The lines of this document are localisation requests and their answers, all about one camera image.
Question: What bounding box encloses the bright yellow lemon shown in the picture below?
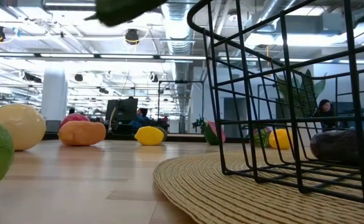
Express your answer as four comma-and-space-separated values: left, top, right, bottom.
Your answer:
134, 126, 165, 146

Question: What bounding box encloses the black monitor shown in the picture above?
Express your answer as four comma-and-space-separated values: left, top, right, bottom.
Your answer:
105, 96, 139, 123

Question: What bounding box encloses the small dark green vegetable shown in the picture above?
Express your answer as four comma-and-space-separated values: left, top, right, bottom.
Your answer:
252, 129, 271, 148

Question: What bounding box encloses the green plant in white pot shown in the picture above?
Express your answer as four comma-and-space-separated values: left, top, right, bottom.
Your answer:
276, 68, 327, 119

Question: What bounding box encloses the purple eggplant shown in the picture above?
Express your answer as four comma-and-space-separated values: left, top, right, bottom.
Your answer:
309, 129, 364, 170

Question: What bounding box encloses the dark green avocado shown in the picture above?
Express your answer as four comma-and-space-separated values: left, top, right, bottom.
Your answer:
155, 126, 169, 142

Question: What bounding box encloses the orange mango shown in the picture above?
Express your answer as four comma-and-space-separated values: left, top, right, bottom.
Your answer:
58, 120, 107, 147

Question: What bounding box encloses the dark green cucumber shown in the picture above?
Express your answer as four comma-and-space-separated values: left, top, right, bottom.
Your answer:
84, 0, 169, 27

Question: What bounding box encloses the red apple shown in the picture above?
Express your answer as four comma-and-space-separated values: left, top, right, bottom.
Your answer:
60, 113, 91, 128

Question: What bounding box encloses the person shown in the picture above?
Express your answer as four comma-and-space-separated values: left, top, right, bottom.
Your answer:
130, 107, 153, 129
312, 98, 338, 130

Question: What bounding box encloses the white column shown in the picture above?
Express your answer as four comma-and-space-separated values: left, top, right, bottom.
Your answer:
40, 67, 69, 125

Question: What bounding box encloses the deep yellow oval fruit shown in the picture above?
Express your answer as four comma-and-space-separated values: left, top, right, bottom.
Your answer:
268, 128, 294, 151

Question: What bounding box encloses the black wire basket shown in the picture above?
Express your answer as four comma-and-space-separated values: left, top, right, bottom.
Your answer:
187, 0, 364, 210

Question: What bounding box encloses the black aluminium table frame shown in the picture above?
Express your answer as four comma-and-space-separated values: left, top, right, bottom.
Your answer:
43, 132, 251, 143

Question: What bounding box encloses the red watermelon slice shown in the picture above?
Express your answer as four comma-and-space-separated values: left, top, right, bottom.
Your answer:
203, 120, 226, 146

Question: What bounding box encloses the pale yellow pear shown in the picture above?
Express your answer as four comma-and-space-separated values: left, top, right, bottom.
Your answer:
0, 103, 47, 152

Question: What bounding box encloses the grey bin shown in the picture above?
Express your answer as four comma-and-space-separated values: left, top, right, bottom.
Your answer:
45, 120, 62, 134

